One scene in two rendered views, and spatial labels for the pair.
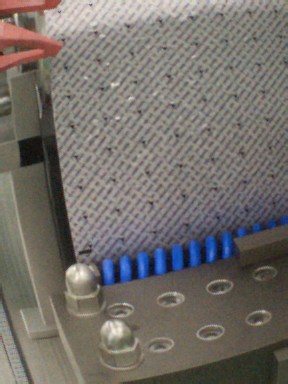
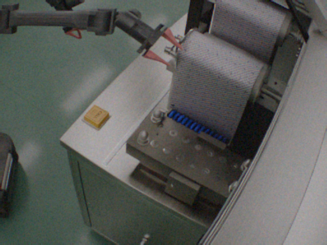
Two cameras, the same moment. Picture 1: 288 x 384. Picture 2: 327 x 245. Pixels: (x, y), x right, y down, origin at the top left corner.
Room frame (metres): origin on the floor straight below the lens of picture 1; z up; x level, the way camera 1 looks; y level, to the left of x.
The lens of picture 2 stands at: (0.13, -0.39, 2.02)
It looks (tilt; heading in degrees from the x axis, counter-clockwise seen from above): 52 degrees down; 33
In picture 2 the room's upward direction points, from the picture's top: 10 degrees clockwise
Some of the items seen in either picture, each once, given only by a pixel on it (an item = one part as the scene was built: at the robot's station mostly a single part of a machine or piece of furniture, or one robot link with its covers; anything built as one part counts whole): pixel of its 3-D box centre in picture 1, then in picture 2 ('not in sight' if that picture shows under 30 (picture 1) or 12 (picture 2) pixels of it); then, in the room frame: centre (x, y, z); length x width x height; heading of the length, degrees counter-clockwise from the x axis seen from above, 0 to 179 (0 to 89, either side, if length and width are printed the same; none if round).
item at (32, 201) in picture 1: (20, 206); (174, 80); (0.93, 0.12, 1.05); 0.06 x 0.05 x 0.31; 100
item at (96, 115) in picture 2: not in sight; (96, 115); (0.70, 0.28, 0.91); 0.07 x 0.07 x 0.02; 10
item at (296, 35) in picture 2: not in sight; (296, 35); (1.20, -0.17, 1.33); 0.07 x 0.07 x 0.07; 10
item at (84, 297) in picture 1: (82, 286); (157, 114); (0.77, 0.06, 1.05); 0.04 x 0.04 x 0.04
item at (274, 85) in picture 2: not in sight; (276, 85); (0.95, -0.22, 1.28); 0.06 x 0.05 x 0.02; 100
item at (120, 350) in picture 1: (118, 341); (143, 136); (0.68, 0.04, 1.05); 0.04 x 0.04 x 0.04
